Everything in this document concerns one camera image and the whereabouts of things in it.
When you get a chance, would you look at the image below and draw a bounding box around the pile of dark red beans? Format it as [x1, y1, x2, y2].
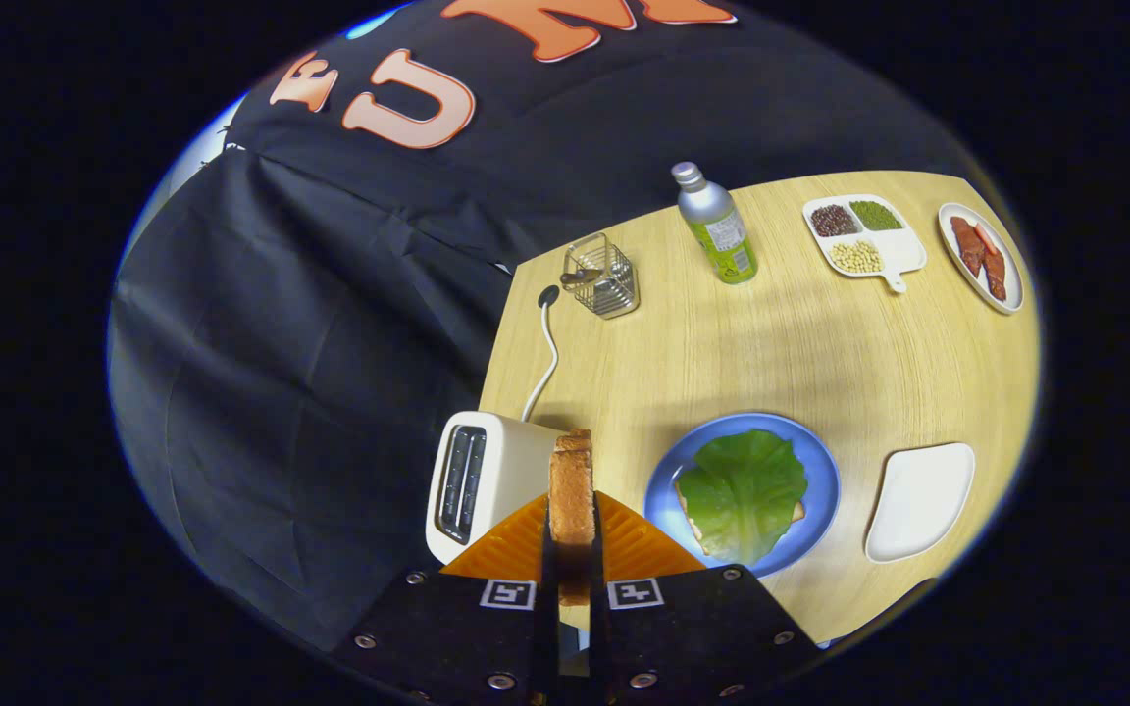
[810, 204, 860, 238]

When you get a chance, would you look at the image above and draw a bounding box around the white toaster cable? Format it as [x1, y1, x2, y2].
[522, 285, 563, 423]

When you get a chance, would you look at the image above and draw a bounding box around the blue round plate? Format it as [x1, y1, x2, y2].
[643, 412, 842, 579]

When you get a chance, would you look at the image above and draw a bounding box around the white square plate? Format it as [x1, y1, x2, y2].
[864, 442, 976, 564]

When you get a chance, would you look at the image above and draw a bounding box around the round white plate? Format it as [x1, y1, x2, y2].
[937, 202, 1025, 316]

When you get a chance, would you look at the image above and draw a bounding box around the white bread slice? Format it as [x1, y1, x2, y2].
[675, 490, 807, 560]

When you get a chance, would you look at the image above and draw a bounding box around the white toaster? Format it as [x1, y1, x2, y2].
[425, 411, 566, 566]

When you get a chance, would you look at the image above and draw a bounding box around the pile of green beans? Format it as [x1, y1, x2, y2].
[849, 200, 904, 232]

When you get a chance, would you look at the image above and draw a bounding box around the toasted bread slice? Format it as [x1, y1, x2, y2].
[548, 429, 597, 606]

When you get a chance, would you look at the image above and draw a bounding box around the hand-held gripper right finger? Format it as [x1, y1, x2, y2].
[589, 490, 829, 706]

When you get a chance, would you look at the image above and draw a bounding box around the metal wire basket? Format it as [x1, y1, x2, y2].
[563, 232, 642, 321]

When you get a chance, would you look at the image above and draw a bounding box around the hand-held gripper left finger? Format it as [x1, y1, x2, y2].
[328, 493, 559, 706]

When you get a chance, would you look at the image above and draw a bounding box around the white divided tray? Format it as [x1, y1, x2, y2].
[802, 194, 928, 295]

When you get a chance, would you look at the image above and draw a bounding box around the silver bottle with green label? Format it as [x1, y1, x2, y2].
[671, 162, 759, 286]

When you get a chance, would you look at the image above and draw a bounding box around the green lettuce leaf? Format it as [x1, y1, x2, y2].
[675, 429, 809, 567]

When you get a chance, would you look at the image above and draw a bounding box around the pile of pale soybeans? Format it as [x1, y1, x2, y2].
[830, 240, 884, 275]

